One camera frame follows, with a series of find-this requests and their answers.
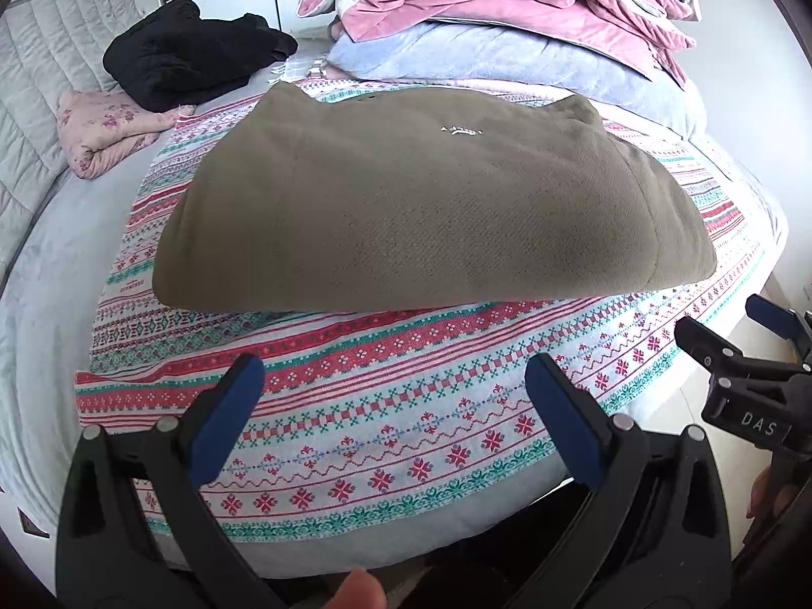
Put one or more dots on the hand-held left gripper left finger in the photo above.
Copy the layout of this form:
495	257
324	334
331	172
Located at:
228	412

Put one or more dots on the person's right hand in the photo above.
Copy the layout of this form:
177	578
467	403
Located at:
759	498

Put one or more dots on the light blue quilt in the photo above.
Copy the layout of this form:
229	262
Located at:
507	57

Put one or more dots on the pink velvet blanket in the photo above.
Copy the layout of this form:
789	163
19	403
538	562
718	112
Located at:
507	6

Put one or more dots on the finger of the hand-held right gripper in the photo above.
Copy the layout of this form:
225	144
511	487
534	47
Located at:
701	337
767	316

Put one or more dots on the bed with grey sheet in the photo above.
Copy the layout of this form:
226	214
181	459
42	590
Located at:
51	304

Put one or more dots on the person's left hand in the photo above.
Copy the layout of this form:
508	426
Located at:
355	591

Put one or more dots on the olive fleece sweater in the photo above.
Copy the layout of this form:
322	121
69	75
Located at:
412	203

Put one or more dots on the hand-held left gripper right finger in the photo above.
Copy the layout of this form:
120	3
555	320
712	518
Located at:
564	418

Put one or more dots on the grey quilted headboard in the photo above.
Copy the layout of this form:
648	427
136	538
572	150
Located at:
38	76

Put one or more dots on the pink floral cloth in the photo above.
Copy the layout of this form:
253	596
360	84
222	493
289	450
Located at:
101	133

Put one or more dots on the red green patterned blanket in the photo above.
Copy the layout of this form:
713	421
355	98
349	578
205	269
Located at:
412	393

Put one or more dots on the black garment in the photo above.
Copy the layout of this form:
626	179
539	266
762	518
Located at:
190	57

